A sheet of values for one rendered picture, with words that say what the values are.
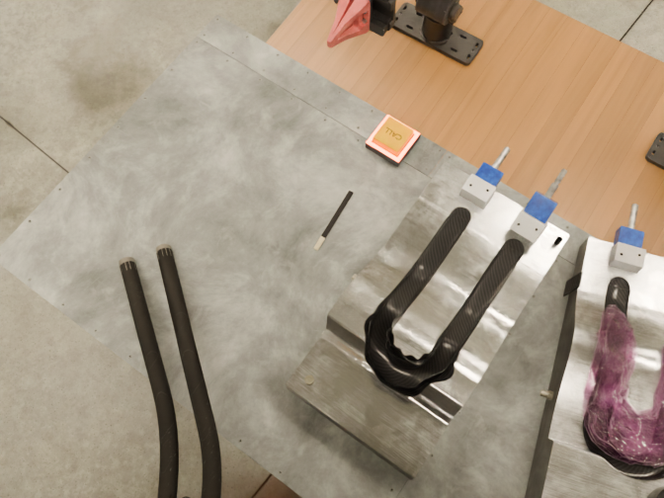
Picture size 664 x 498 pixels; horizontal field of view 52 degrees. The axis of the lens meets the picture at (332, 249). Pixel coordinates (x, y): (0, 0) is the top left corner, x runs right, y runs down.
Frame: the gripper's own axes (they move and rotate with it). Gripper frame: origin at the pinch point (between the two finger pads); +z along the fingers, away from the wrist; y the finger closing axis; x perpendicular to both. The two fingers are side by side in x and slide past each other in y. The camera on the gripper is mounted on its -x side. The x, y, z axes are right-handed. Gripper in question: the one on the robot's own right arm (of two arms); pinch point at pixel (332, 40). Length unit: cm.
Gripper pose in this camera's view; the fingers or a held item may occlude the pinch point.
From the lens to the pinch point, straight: 102.6
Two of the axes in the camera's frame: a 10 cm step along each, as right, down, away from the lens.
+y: 8.3, 5.2, -2.2
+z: -5.6, 7.9, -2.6
